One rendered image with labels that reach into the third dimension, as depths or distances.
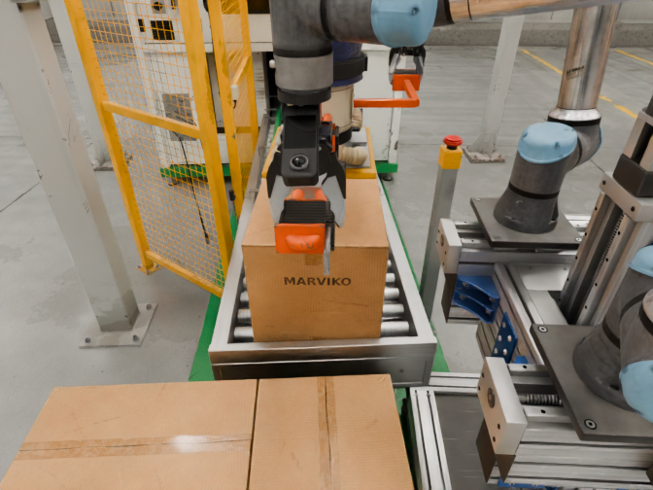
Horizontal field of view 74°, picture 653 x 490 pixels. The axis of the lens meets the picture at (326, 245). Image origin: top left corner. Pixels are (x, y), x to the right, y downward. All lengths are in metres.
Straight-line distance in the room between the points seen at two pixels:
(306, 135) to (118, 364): 1.90
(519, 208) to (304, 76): 0.73
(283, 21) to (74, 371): 2.05
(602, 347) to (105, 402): 1.23
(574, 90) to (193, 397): 1.26
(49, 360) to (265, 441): 1.48
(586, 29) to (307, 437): 1.17
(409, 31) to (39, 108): 1.61
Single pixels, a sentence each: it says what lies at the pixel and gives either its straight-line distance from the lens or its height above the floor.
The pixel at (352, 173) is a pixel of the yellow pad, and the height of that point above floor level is 1.14.
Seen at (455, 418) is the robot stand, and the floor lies 0.21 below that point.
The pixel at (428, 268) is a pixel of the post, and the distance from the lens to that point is 1.94.
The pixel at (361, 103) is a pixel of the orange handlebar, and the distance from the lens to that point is 1.26.
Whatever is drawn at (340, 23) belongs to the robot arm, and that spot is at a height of 1.54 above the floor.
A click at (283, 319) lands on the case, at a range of 1.35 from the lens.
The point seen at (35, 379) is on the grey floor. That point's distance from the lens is 2.44.
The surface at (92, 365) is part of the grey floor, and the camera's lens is 2.38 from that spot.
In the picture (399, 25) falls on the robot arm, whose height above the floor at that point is 1.54.
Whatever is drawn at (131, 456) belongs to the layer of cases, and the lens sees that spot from 1.32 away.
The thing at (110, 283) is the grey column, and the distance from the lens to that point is 2.27.
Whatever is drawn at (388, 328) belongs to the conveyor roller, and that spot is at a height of 0.54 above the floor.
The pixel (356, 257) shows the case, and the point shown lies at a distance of 1.19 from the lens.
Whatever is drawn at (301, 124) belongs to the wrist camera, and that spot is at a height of 1.42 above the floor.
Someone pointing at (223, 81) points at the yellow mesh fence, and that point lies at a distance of 2.25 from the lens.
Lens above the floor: 1.61
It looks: 34 degrees down
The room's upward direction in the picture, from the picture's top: straight up
